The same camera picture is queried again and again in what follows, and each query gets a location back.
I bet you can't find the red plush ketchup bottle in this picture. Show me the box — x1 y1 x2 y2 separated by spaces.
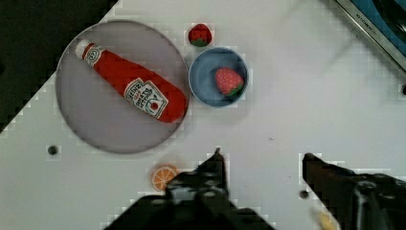
75 39 187 123

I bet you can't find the strawberry toy on table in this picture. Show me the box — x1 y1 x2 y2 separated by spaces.
188 24 213 47

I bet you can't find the blue bowl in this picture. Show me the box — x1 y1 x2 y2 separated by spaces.
189 47 249 107

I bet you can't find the peeled banana toy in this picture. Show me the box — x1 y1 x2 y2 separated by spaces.
311 209 340 230

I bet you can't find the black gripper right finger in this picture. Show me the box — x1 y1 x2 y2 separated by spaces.
302 153 406 230

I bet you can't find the orange slice toy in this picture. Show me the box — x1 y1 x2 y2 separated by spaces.
150 164 178 192

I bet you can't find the grey round plate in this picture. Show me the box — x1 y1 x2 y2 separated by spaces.
56 20 191 153

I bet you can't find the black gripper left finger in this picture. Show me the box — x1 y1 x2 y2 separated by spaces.
104 149 275 230

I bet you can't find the strawberry toy in bowl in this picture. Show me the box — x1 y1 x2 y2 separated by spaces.
214 67 244 97

